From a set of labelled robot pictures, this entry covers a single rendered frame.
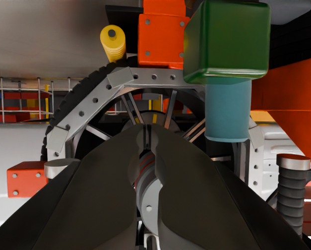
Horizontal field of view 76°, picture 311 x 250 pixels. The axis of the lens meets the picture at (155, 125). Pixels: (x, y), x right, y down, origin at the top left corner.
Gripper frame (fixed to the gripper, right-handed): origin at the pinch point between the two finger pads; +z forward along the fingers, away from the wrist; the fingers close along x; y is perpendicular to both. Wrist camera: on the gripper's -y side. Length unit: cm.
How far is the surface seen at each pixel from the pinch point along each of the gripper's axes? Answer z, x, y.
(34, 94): 417, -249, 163
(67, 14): 156, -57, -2
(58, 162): 10.4, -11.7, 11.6
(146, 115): 76, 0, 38
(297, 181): 10.2, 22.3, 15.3
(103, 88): 34.5, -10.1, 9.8
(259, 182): 27, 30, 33
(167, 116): 42.2, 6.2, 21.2
